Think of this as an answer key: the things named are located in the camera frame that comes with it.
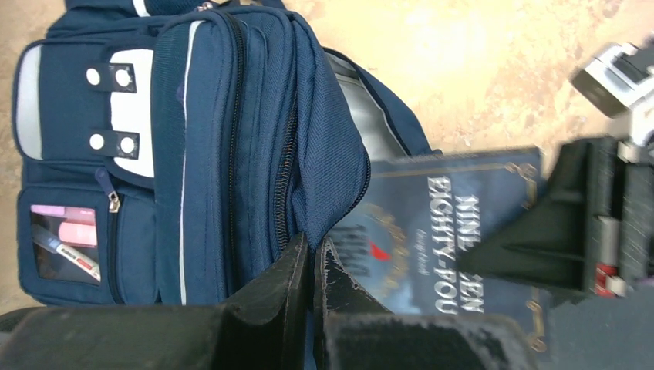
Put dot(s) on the Nineteen Eighty-Four paperback book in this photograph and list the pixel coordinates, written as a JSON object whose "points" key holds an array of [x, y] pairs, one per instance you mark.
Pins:
{"points": [[402, 241]]}

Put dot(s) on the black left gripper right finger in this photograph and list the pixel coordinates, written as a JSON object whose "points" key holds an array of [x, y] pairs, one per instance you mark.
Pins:
{"points": [[352, 330]]}

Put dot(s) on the navy blue student backpack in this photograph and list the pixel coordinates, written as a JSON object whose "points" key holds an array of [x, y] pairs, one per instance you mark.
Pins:
{"points": [[205, 136]]}

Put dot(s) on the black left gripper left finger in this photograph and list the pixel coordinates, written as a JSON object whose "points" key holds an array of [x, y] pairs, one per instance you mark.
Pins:
{"points": [[261, 326]]}

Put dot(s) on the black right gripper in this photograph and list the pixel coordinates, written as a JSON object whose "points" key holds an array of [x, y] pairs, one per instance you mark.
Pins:
{"points": [[591, 230]]}

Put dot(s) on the pink highlighter marker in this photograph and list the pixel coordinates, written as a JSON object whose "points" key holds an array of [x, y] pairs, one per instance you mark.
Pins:
{"points": [[72, 214], [82, 235], [51, 243]]}

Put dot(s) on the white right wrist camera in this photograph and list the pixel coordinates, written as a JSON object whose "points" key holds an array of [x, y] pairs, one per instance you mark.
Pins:
{"points": [[618, 81]]}

